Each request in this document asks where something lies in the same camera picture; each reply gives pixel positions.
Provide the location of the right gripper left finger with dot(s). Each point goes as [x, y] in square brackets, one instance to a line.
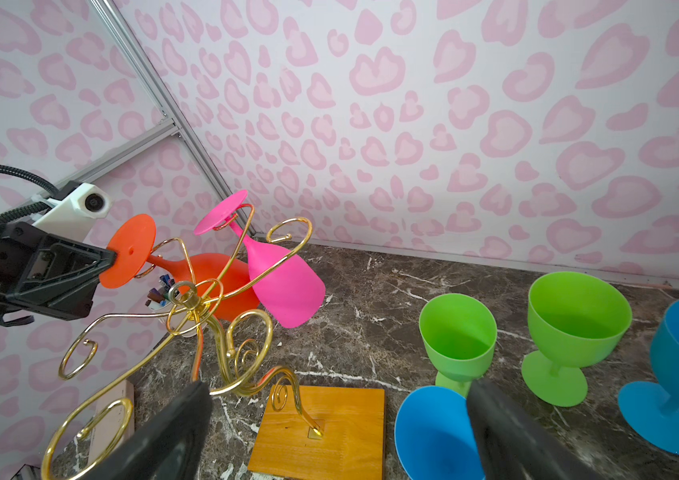
[169, 446]

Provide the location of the pink sponge block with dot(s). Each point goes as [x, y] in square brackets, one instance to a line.
[107, 428]

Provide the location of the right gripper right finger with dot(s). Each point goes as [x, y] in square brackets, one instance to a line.
[512, 445]

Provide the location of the green wine glass front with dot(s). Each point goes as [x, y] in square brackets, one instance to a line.
[459, 333]

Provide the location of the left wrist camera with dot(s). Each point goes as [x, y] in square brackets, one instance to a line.
[72, 215]

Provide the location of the diagonal aluminium frame bar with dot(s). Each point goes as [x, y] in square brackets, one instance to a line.
[13, 197]

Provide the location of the magenta wine glass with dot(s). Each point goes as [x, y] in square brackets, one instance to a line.
[286, 286]

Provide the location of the gold wire glass rack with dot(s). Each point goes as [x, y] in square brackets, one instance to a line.
[199, 310]

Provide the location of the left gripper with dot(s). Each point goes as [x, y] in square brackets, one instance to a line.
[68, 284]

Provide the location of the wooden rack base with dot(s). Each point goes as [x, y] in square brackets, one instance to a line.
[351, 446]

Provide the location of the red wine glass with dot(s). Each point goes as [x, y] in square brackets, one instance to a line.
[133, 244]

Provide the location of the pink pen holder cup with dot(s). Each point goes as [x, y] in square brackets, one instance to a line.
[158, 298]

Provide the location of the green wine glass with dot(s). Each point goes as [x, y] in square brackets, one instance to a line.
[459, 333]
[575, 321]

